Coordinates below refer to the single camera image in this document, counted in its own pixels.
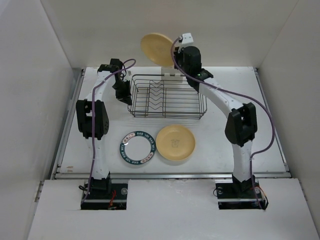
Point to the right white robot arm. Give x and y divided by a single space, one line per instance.
241 118

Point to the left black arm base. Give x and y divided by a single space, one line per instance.
104 194

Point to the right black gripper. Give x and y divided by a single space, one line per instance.
177 54

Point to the yellow plate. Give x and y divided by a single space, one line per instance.
157 48
175 142

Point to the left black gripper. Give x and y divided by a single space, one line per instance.
125 97

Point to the cream plastic cutlery holder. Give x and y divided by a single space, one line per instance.
172 73

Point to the yellow plate front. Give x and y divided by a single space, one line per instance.
175 142

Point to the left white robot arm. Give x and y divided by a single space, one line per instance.
93 121

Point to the white plate teal rim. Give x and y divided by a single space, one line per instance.
137 148

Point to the aluminium table frame rail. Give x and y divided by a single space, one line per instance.
212 158

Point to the cream shallow bowl plate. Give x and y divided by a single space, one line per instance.
175 161

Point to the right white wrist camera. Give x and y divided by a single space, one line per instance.
185 40

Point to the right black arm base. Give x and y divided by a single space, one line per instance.
235 195

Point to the grey wire dish rack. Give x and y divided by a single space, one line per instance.
165 96

